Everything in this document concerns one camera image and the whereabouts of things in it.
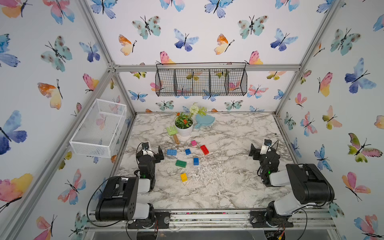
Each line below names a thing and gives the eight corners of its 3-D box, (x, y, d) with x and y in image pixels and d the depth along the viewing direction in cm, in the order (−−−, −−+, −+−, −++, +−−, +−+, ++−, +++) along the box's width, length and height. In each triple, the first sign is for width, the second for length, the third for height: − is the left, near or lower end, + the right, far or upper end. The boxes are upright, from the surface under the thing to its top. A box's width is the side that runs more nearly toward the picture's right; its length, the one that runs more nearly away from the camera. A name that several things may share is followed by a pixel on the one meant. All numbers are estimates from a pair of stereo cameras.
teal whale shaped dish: (195, 131, 112) (195, 127, 109) (195, 117, 121) (195, 114, 118) (215, 131, 112) (215, 127, 109) (214, 117, 121) (214, 114, 118)
